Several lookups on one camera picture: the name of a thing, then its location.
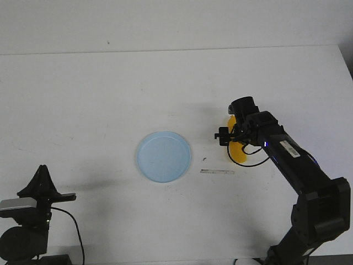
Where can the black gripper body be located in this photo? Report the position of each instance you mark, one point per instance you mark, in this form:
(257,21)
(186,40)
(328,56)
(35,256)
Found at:
(252,126)
(38,214)

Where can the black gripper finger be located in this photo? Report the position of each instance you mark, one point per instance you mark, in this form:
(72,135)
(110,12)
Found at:
(224,141)
(223,130)
(33,187)
(50,187)

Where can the yellow corn cob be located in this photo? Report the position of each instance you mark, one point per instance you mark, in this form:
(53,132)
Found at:
(235,148)

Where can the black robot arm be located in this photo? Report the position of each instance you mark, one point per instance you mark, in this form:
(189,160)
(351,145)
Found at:
(27,242)
(322,211)

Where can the light blue round plate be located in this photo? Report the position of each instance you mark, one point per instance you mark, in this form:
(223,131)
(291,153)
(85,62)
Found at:
(163,156)

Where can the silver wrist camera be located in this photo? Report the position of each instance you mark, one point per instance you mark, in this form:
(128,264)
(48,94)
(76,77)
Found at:
(18,203)

